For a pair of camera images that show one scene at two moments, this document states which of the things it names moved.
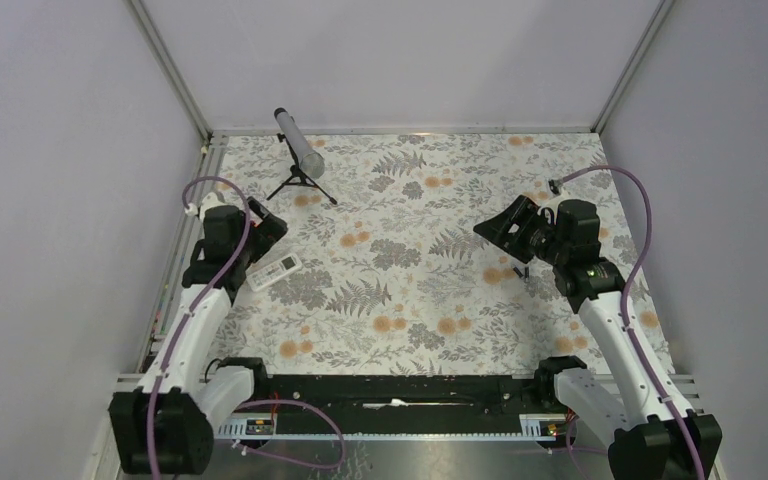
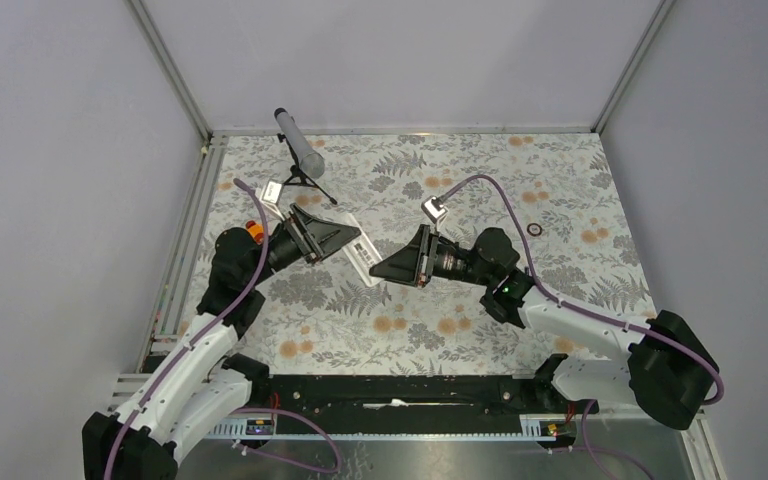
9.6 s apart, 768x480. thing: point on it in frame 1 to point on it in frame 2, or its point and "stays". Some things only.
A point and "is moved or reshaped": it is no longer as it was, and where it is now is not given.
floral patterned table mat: x=395 y=278 stays
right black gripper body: x=535 y=231 to x=429 y=264
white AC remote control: x=271 y=271 is moved or reshaped
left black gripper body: x=263 y=236 to x=299 y=237
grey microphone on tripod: x=308 y=163 stays
